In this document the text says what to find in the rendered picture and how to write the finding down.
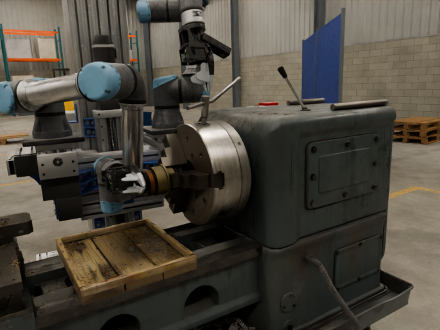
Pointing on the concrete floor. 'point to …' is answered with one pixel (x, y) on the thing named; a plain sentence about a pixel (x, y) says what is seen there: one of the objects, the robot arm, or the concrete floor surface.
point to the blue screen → (324, 61)
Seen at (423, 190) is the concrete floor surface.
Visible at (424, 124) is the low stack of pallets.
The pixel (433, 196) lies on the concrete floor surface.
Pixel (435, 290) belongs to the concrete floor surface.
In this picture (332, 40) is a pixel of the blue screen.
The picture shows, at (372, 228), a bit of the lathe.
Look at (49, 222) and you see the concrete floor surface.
